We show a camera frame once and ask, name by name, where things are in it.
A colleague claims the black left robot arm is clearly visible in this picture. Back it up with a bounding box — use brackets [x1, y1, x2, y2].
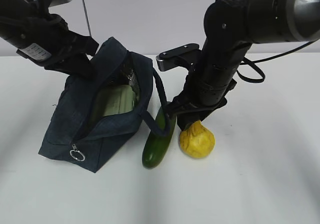
[0, 0, 99, 79]

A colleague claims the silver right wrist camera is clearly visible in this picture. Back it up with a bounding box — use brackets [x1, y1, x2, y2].
[156, 43, 201, 72]

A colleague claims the green lid food container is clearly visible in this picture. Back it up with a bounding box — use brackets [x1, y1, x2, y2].
[101, 85, 136, 116]

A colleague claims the green cucumber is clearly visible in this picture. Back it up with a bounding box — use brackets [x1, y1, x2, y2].
[141, 107, 177, 169]

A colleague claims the dark navy lunch bag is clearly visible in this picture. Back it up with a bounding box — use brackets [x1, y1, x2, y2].
[38, 37, 171, 172]

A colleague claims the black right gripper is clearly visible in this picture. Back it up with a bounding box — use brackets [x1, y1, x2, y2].
[165, 41, 238, 130]

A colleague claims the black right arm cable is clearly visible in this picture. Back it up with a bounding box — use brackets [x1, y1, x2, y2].
[236, 40, 318, 84]

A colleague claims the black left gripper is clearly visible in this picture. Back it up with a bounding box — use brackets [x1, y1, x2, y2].
[16, 15, 99, 78]

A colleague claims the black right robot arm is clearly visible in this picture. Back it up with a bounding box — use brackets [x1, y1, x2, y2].
[157, 0, 320, 130]

